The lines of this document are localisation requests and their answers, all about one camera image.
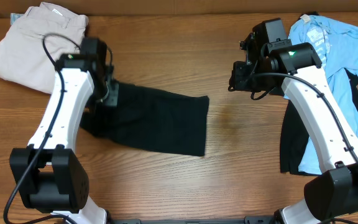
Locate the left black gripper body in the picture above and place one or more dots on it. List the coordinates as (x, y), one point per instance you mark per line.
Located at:
(112, 100)

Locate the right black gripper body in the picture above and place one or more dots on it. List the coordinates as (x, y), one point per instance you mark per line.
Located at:
(245, 79)

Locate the black t-shirt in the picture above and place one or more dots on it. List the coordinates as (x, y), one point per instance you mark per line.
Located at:
(152, 120)

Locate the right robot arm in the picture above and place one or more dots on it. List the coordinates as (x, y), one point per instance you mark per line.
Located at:
(274, 65)

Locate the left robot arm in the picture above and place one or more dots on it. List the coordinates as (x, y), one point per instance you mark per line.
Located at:
(49, 177)

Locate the black garment under pile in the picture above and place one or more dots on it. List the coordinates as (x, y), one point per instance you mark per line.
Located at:
(291, 140)

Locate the light blue printed t-shirt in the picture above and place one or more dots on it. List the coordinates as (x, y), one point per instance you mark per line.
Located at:
(340, 56)

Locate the folded beige trousers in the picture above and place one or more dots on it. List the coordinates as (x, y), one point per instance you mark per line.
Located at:
(22, 56)

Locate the light blue folded cloth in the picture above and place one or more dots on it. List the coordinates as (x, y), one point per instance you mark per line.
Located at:
(14, 17)

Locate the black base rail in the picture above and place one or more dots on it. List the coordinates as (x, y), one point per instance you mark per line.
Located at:
(194, 221)

